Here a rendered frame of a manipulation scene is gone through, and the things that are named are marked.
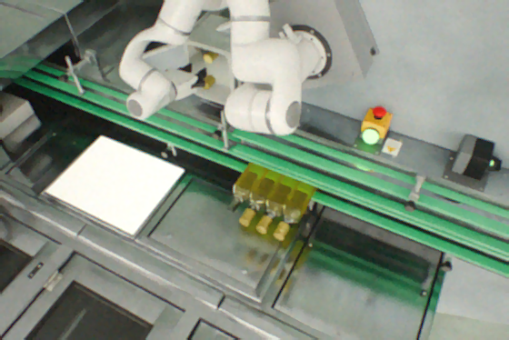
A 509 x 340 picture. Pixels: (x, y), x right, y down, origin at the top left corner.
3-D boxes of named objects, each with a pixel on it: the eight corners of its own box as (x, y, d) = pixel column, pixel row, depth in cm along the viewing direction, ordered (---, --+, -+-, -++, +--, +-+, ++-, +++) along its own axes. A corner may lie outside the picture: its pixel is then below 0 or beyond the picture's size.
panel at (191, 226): (103, 136, 179) (42, 197, 160) (100, 132, 176) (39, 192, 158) (306, 221, 150) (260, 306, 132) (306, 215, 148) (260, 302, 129)
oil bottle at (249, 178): (261, 155, 153) (231, 200, 141) (261, 145, 149) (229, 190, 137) (275, 161, 151) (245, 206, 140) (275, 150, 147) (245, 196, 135)
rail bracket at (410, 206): (414, 175, 125) (400, 209, 118) (420, 157, 120) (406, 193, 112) (427, 179, 124) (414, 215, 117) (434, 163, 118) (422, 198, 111)
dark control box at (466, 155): (456, 151, 128) (450, 171, 123) (465, 132, 122) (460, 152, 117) (485, 161, 125) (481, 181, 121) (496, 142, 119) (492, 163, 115)
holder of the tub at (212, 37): (207, 91, 163) (196, 104, 159) (198, 25, 142) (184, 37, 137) (248, 105, 158) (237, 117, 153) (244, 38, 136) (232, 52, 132)
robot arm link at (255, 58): (247, 23, 101) (309, 21, 91) (248, 125, 107) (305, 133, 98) (221, 21, 93) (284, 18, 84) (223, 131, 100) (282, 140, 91)
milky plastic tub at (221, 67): (204, 80, 159) (192, 95, 154) (197, 25, 141) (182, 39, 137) (247, 94, 153) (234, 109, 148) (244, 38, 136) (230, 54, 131)
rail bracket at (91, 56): (106, 66, 177) (67, 100, 165) (94, 31, 164) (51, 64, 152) (115, 70, 176) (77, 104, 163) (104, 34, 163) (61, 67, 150)
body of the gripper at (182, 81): (149, 97, 129) (172, 84, 137) (178, 107, 126) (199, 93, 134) (148, 74, 125) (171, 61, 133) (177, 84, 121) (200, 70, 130)
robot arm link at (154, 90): (132, 67, 109) (162, 89, 108) (158, 54, 117) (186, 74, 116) (121, 111, 119) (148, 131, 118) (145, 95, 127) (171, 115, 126)
